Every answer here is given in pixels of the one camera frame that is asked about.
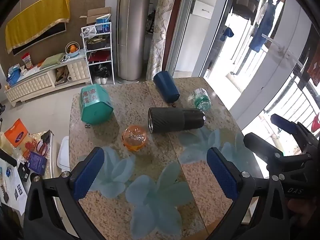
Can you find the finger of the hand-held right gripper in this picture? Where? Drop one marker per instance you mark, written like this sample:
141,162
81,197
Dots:
260,147
283,125

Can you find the black shoes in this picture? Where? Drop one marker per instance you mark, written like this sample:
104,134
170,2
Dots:
100,70

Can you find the silver tower air conditioner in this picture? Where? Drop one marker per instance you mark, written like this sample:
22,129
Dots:
133,30

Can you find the white plastic stool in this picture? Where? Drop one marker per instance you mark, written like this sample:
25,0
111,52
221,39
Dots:
63,155

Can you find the person's right hand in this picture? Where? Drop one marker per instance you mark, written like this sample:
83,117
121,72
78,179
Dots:
296,207

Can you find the green cushion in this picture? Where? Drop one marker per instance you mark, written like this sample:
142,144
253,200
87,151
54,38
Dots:
52,60

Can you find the white shelf rack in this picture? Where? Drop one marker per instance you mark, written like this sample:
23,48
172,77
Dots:
112,55

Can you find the balcony railing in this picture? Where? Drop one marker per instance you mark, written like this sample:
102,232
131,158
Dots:
297,90

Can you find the blue cup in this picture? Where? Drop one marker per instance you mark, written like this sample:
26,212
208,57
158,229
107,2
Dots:
166,86

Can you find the teal hexagonal box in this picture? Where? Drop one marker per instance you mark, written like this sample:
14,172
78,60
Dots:
95,105

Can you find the yellow cloth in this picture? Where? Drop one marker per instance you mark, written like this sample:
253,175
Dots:
35,20

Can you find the white tufted cabinet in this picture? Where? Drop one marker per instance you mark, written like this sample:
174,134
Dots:
37,85

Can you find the orange paper bag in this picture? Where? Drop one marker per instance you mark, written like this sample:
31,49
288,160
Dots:
16,132

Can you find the bowl of oranges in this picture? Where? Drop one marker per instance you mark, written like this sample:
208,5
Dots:
72,49

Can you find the cardboard box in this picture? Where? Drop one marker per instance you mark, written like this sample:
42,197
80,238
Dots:
95,13

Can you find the red snack bag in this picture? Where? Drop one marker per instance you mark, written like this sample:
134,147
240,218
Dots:
27,61

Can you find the blue hanging sock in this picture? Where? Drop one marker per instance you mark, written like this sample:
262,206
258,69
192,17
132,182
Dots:
227,33

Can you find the green plastic bottle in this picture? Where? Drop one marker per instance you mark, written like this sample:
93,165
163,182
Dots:
202,99

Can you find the glass side table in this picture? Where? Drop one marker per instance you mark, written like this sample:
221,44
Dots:
51,162

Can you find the purple box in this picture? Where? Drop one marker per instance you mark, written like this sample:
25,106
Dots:
37,163

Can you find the orange round container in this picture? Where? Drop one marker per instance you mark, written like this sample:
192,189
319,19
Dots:
135,136

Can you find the black cup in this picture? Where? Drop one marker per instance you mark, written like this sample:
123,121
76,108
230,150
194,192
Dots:
175,118

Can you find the black television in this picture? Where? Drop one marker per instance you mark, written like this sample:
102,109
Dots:
46,35

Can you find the blue tissue box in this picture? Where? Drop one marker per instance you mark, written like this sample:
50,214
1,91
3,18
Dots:
13,75

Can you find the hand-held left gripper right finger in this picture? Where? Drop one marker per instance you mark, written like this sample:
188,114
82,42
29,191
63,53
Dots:
222,173

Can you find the white shoes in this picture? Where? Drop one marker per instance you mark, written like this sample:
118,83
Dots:
101,80

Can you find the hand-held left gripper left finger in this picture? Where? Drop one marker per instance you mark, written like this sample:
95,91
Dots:
87,173

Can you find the patterned beige curtain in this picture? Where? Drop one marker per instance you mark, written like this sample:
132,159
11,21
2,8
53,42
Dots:
162,30

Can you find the red hanging cloth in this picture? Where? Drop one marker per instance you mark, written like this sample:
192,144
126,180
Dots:
315,71

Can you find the blue hanging garment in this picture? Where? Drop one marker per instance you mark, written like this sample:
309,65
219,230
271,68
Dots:
265,22

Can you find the clear plastic bag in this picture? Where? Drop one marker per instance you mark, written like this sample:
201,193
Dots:
90,31

